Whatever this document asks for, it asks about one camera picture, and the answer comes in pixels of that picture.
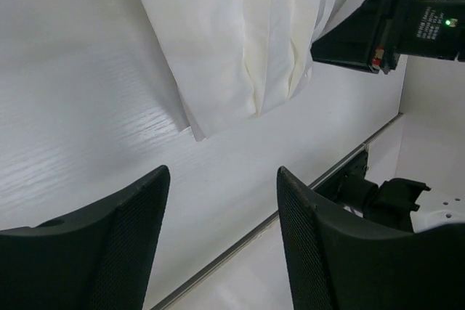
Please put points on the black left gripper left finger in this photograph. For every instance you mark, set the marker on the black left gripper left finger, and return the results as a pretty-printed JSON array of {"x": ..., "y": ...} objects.
[{"x": 97, "y": 257}]

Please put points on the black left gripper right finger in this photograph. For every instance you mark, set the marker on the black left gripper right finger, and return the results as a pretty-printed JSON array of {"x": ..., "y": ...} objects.
[{"x": 337, "y": 260}]

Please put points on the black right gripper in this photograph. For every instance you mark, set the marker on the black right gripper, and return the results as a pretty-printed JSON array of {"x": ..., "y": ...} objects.
[{"x": 423, "y": 28}]

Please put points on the white skirt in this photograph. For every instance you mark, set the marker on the white skirt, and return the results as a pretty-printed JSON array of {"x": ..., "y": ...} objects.
[{"x": 237, "y": 59}]

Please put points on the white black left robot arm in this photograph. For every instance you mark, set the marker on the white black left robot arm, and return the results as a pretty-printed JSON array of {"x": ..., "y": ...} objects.
[{"x": 391, "y": 204}]

